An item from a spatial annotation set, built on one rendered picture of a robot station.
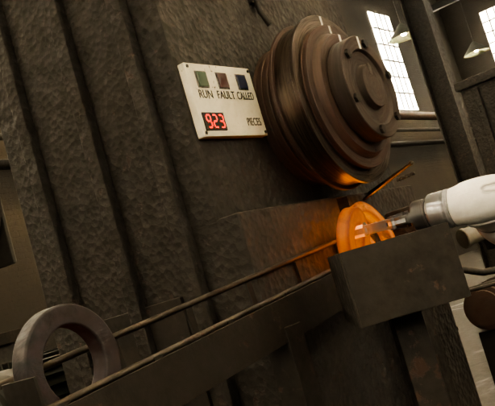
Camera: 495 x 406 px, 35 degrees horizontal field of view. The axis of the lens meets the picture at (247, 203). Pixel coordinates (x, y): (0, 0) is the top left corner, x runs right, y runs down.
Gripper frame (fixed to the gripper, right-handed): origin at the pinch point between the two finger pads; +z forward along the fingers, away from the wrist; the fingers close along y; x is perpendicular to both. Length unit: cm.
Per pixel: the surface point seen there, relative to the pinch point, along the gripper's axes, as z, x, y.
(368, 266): -25, -5, -52
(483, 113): 70, 55, 428
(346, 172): -1.7, 15.1, 1.1
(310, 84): -2.2, 37.8, -6.1
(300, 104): 0.1, 33.5, -10.0
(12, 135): 77, 50, -30
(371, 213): 2.7, 3.5, 19.2
